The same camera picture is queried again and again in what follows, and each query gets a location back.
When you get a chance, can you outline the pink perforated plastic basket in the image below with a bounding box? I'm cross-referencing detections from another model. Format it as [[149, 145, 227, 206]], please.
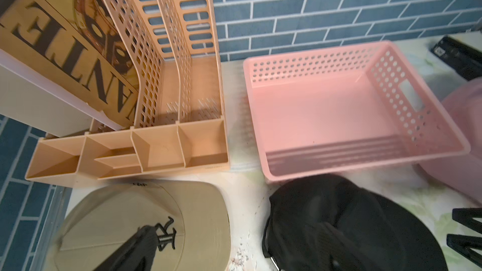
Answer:
[[243, 41, 463, 183]]

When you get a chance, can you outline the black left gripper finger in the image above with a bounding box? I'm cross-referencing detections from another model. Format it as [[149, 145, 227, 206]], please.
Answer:
[[94, 225, 158, 271]]

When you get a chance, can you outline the pink baseball cap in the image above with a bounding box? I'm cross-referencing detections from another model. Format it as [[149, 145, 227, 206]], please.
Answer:
[[420, 78, 481, 203]]

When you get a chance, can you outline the beige baseball cap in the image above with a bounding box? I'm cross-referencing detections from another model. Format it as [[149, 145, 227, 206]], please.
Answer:
[[45, 180, 231, 270]]

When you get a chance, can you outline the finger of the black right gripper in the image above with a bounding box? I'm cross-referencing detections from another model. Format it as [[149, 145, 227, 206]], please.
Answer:
[[452, 208, 482, 233], [446, 234, 481, 267]]

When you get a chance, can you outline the beige flat board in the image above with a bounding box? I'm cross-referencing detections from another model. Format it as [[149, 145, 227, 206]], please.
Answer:
[[0, 61, 95, 138]]

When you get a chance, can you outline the black baseball cap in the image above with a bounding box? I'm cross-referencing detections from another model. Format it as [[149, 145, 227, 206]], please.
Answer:
[[261, 174, 448, 270]]

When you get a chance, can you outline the peach plastic desk organizer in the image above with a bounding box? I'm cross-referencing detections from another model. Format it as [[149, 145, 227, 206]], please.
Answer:
[[26, 0, 230, 188]]

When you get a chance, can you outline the floral table mat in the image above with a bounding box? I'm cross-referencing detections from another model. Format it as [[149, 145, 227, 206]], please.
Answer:
[[67, 31, 482, 271]]

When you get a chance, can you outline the wanted poster book pink edge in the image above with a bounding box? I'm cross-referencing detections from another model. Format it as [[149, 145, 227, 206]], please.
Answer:
[[1, 0, 139, 127]]

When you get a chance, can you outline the black stapler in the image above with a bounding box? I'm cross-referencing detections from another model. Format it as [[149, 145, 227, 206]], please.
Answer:
[[430, 36, 481, 81]]

